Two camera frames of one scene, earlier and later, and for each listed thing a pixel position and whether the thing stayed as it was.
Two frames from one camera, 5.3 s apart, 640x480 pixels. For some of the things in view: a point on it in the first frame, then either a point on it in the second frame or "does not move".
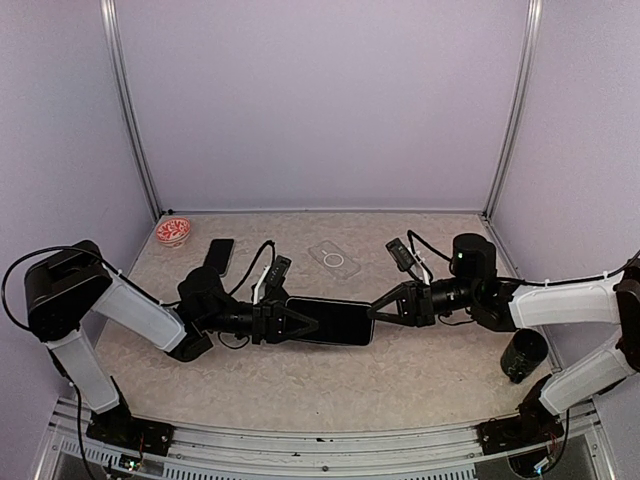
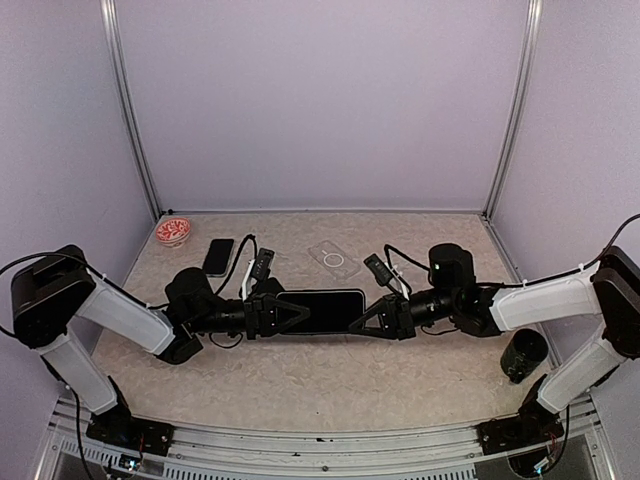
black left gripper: x=269 y=323 -> x=261 y=316
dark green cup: x=524 y=351 does not move
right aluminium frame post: x=533 y=20 does not move
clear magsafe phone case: x=334 y=259 does not move
